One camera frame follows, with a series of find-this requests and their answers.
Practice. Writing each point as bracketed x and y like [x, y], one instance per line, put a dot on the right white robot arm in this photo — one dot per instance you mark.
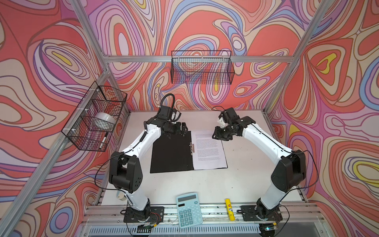
[290, 165]

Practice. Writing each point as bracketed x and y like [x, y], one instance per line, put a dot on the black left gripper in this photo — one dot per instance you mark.
[178, 129]

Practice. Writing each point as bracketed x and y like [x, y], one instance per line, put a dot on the left black wire basket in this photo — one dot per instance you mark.
[83, 129]

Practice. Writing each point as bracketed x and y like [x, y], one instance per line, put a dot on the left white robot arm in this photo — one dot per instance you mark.
[125, 172]

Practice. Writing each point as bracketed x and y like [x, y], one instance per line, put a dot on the grey stapler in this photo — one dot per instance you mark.
[120, 196]

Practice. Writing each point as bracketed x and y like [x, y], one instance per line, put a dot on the back black wire basket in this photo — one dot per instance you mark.
[204, 67]

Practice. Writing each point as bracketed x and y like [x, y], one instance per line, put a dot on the black file folder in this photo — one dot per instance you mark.
[172, 154]

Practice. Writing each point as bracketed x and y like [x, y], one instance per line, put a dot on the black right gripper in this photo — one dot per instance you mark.
[217, 136]

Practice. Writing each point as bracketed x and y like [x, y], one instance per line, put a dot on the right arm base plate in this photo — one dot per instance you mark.
[260, 213]

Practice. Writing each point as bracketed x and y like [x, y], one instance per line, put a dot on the white tape roll in basket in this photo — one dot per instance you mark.
[106, 117]

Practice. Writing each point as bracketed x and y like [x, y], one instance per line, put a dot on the yellow glue stick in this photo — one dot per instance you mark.
[230, 209]

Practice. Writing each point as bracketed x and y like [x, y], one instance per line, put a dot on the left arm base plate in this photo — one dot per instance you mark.
[151, 215]

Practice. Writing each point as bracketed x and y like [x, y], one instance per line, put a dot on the teal calculator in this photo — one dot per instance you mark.
[189, 211]

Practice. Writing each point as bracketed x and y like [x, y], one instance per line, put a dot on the black wire basket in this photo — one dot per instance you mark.
[83, 129]
[204, 67]

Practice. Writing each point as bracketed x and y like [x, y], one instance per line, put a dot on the metal folder clip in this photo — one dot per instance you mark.
[192, 149]

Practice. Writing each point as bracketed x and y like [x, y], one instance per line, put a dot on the black marker in basket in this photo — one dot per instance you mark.
[103, 141]

